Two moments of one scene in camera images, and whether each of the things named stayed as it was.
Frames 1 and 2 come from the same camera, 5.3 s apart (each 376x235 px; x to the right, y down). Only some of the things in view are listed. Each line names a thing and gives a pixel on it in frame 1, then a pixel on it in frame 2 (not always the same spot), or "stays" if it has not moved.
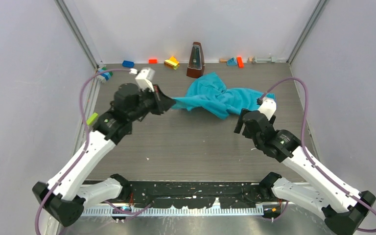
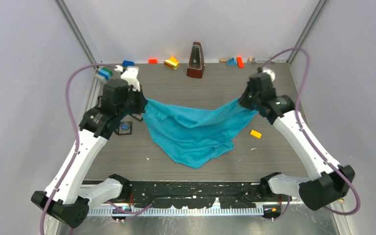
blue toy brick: [128, 63] stays
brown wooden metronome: [196, 64] stays
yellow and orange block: [172, 62] stays
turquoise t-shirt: [208, 89] → [195, 136]
